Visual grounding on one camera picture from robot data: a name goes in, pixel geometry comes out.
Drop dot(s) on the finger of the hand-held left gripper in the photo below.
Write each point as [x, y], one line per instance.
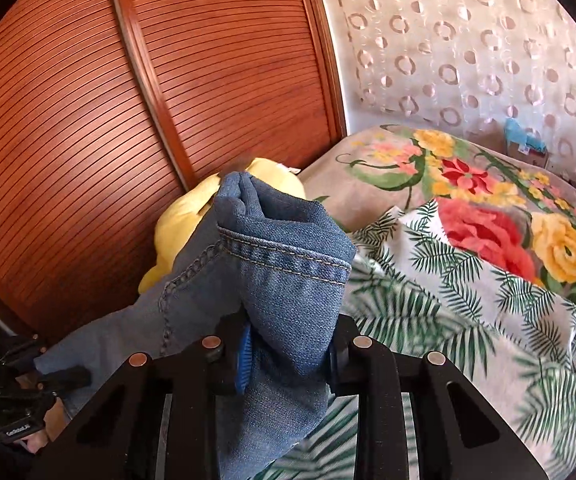
[23, 347]
[65, 377]

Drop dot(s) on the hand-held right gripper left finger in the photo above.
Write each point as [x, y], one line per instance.
[243, 360]

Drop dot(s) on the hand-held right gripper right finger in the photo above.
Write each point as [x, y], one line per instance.
[335, 360]

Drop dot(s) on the blue denim pants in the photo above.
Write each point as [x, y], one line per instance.
[268, 280]

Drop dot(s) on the palm leaf print bedsheet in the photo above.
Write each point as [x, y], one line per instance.
[468, 340]

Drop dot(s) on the yellow plush toy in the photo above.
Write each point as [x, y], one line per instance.
[188, 220]

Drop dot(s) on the floral blanket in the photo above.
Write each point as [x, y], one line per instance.
[468, 195]

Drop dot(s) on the wooden headboard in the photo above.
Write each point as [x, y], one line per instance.
[143, 110]

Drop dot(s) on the small brown box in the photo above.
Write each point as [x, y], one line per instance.
[530, 156]

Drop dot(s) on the small blue toy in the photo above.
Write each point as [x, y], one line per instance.
[518, 135]

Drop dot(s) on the sheer circle pattern curtain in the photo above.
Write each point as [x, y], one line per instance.
[468, 45]

